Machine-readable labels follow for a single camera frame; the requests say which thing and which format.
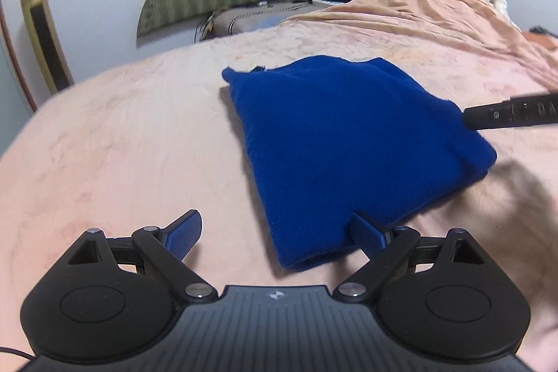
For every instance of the brown wooden door frame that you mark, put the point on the brown wooden door frame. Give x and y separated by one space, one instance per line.
15 58

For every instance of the patterned pillow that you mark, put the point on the patterned pillow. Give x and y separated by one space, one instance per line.
244 21

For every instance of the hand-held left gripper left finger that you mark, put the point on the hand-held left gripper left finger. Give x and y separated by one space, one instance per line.
185 230

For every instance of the gold and black stand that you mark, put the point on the gold and black stand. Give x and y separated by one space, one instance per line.
43 36

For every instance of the blue fleece garment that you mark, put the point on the blue fleece garment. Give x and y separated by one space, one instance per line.
340 136

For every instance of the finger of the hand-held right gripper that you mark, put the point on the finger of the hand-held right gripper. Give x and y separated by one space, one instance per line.
510 114

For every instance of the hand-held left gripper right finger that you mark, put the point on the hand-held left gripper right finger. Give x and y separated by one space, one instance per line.
369 234

